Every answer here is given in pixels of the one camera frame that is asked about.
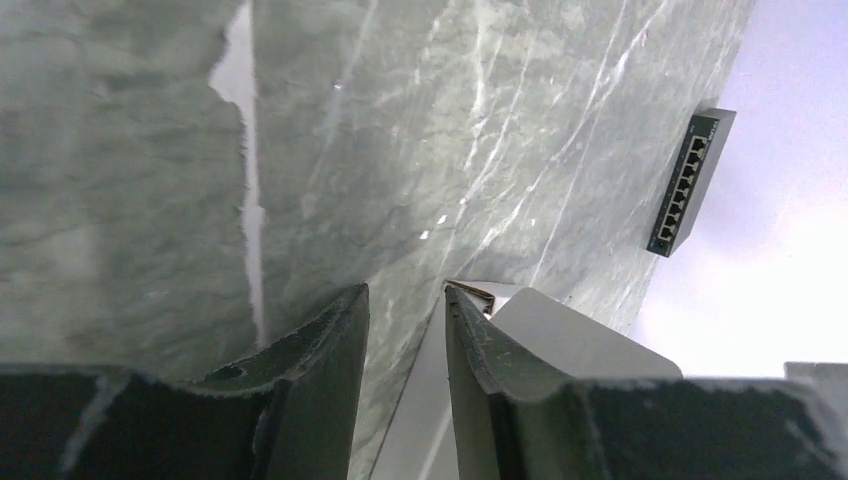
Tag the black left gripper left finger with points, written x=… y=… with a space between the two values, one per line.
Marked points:
x=287 y=412

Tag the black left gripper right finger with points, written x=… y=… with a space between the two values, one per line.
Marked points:
x=516 y=416

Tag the white cardboard box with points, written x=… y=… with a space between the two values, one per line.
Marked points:
x=420 y=442

